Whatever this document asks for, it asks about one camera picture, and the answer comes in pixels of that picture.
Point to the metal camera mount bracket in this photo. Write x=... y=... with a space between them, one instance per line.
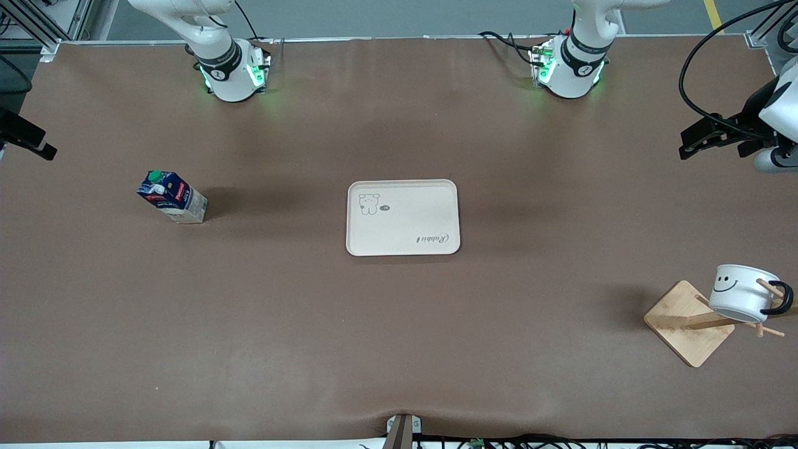
x=402 y=433

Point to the wooden mug stand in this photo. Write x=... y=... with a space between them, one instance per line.
x=686 y=330

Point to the aluminium frame corner post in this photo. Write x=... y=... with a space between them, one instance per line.
x=757 y=38

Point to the blue milk carton green cap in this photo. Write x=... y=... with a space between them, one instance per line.
x=177 y=199

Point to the brown table mat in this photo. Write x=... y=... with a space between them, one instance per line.
x=249 y=312

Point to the cream tray with bear print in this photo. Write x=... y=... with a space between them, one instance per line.
x=405 y=218

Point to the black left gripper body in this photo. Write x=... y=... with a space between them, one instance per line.
x=750 y=121

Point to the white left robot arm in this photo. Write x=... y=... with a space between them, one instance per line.
x=573 y=81

